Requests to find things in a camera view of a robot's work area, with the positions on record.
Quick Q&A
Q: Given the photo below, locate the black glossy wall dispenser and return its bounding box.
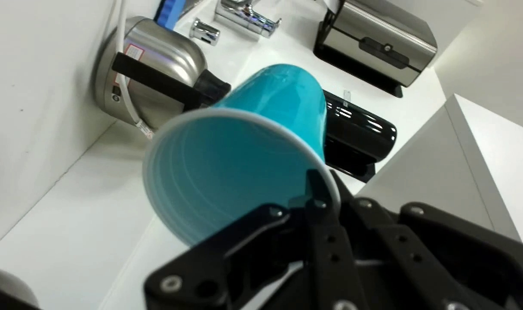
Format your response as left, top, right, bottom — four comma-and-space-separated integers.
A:
321, 88, 400, 184

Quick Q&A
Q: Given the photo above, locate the chrome sink faucet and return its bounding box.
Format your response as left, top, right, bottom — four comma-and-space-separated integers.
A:
214, 0, 284, 40

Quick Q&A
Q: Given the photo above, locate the teal plastic cup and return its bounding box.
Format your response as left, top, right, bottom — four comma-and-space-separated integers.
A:
142, 62, 343, 248

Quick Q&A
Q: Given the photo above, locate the small chrome sink fitting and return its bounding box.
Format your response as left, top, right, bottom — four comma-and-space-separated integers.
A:
188, 17, 222, 48

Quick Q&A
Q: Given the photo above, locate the blue sponge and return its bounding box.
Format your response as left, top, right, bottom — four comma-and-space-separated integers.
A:
154, 0, 190, 31

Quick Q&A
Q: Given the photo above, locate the large steel carafe black lid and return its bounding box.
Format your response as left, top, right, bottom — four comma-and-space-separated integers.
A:
90, 15, 233, 133

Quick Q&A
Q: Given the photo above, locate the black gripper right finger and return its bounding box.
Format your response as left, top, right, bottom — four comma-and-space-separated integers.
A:
305, 169, 523, 310

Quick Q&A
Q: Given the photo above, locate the white power cable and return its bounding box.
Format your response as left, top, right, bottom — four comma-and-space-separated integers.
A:
109, 0, 157, 141

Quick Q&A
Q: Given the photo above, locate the steel paper towel dispenser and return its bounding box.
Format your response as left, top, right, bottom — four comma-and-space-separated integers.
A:
314, 0, 439, 98

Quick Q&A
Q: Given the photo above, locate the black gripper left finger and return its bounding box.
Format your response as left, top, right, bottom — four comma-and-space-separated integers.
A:
143, 193, 333, 310

